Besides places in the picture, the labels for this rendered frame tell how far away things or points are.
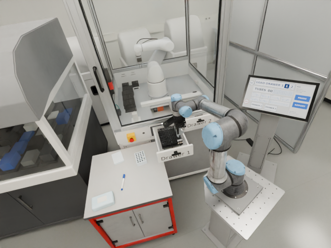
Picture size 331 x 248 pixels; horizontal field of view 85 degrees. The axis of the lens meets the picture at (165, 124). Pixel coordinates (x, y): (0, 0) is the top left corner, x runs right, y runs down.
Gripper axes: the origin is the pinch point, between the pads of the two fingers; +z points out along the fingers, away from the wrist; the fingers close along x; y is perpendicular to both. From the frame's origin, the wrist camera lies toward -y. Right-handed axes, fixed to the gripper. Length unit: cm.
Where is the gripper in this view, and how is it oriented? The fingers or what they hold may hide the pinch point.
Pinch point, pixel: (176, 134)
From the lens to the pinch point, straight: 145.8
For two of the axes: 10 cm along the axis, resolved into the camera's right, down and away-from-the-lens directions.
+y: 9.7, -2.2, 1.0
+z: 1.1, 7.8, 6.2
